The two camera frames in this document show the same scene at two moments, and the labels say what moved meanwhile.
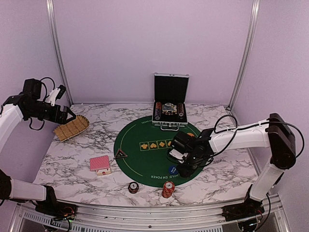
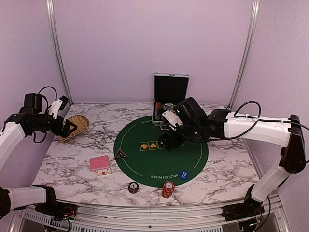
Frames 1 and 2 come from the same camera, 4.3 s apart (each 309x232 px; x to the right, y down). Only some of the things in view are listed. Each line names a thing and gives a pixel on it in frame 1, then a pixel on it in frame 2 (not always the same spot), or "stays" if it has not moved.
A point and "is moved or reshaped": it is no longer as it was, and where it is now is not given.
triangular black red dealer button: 120,154 stays
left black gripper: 61,120 to 63,133
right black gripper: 187,173 to 165,137
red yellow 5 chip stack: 168,188 stays
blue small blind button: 173,169 is moved or reshaped
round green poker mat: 147,147 stays
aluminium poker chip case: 170,92 stays
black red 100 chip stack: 133,187 stays
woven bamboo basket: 65,131 stays
